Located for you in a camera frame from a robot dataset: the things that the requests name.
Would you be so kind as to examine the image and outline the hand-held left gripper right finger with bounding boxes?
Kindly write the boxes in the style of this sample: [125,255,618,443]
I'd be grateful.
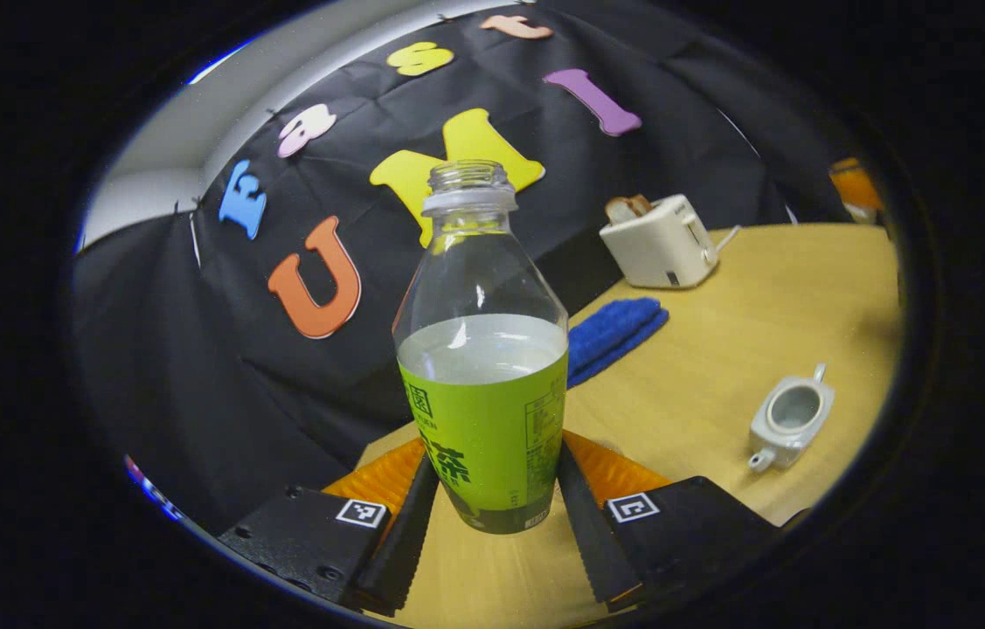
[555,428,780,612]

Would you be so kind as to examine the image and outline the green label water bottle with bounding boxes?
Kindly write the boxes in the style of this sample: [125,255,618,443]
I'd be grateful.
[392,159,570,535]

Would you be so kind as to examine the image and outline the computer monitor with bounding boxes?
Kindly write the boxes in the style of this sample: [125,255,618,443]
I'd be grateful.
[125,454,187,522]

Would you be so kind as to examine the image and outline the grey ceramic teacup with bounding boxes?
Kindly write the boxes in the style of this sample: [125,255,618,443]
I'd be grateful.
[747,363,836,474]

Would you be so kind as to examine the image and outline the toast bread slice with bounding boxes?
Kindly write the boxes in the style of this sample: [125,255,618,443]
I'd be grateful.
[604,194,655,225]

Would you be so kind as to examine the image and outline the blue cloth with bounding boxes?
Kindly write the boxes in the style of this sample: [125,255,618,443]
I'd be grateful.
[566,297,670,390]

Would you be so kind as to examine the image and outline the white toaster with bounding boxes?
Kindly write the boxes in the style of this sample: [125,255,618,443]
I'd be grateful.
[599,194,720,290]

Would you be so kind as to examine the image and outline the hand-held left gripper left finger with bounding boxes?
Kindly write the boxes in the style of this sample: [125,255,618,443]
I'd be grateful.
[217,437,440,617]

